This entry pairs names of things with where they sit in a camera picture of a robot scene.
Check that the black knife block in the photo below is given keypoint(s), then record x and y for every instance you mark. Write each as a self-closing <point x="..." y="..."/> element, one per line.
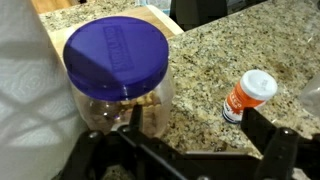
<point x="189" y="14"/>

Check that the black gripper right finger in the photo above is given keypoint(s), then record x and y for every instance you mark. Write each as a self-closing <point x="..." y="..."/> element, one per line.
<point x="283" y="148"/>

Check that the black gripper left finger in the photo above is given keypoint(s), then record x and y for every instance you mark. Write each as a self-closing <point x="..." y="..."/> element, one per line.
<point x="146" y="158"/>

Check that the white orange-label pill bottle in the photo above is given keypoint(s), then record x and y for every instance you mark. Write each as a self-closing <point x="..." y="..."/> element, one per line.
<point x="253" y="89"/>

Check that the white paper towel roll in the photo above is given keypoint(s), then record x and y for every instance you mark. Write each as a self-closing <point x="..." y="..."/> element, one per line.
<point x="39" y="122"/>

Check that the clear jar purple lid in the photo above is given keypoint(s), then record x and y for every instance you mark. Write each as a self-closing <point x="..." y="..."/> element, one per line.
<point x="112" y="70"/>

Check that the wooden cutting board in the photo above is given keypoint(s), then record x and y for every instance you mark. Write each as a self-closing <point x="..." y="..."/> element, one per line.
<point x="139" y="19"/>

